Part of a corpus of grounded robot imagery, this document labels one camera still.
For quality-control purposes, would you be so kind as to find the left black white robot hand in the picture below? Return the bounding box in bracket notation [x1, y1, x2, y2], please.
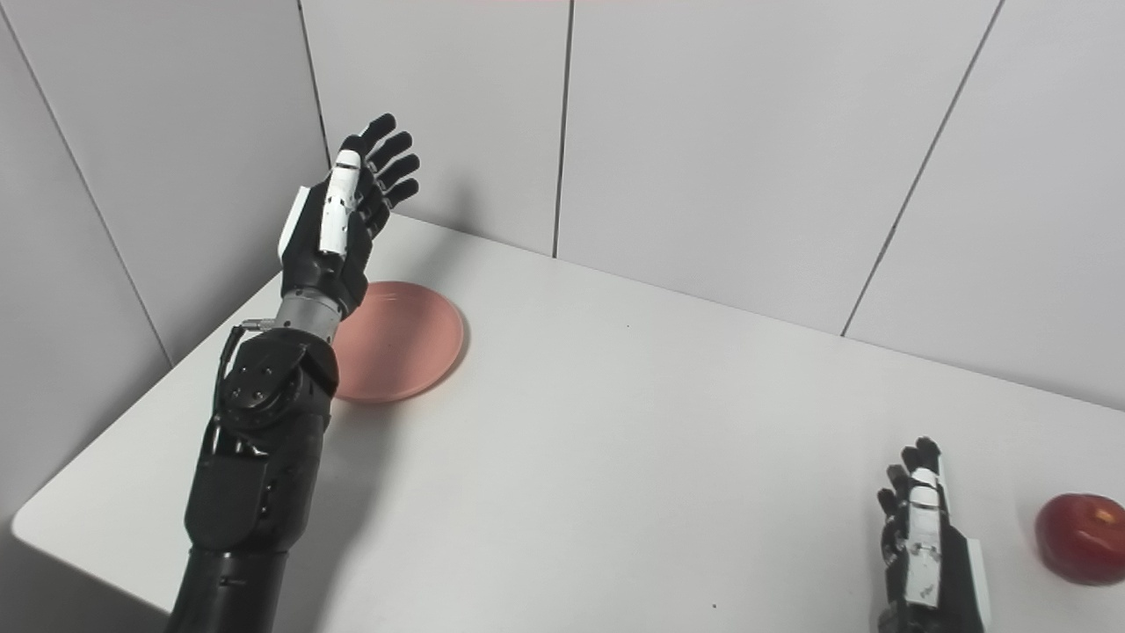
[278, 113, 421, 319]

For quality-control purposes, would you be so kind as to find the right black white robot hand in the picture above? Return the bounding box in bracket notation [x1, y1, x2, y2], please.
[876, 437, 992, 633]

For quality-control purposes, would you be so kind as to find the pink round plate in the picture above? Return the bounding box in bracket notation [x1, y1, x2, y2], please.
[332, 281, 466, 404]

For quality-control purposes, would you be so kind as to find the red apple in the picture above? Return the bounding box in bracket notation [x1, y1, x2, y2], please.
[1034, 493, 1125, 586]

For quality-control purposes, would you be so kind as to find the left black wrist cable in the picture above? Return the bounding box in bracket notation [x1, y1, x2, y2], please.
[214, 319, 275, 414]

